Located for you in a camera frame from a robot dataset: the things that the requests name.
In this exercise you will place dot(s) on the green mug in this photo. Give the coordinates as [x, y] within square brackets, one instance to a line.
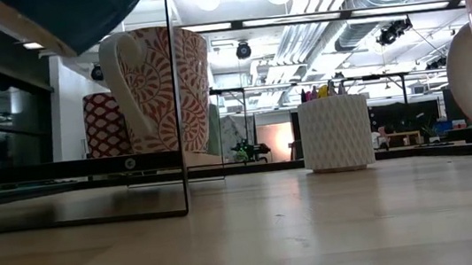
[213, 128]

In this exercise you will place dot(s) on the white mug red floral print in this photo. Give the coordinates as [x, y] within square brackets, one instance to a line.
[169, 91]

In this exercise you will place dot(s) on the red white lattice mug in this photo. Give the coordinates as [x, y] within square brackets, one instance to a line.
[103, 125]

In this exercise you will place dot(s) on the blue ribbed mug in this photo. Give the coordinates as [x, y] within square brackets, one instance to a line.
[84, 16]

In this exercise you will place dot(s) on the crinkled silver sheet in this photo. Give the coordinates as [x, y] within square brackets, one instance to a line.
[236, 134]

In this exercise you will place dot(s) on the small robot green light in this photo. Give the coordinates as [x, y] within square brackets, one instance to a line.
[249, 151]

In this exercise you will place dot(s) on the black hanging spotlight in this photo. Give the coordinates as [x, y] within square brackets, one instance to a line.
[243, 50]
[97, 72]

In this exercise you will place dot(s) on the white textured pen holder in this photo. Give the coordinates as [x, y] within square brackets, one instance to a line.
[336, 134]

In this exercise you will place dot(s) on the grey marker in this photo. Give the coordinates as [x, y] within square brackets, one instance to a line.
[332, 89]

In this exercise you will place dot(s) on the person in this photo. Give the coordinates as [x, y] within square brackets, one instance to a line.
[382, 137]

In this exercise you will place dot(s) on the wooden bench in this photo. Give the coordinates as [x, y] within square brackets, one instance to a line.
[403, 135]

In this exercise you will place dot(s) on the black monitor row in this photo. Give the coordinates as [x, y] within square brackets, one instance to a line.
[403, 115]

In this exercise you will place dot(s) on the black spotlight cluster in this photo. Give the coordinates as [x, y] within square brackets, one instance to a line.
[394, 32]

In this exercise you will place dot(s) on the silver ceiling duct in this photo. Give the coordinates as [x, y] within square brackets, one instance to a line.
[354, 36]

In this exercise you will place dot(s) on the wooden shelf black metal frame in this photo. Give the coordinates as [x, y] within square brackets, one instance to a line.
[66, 170]

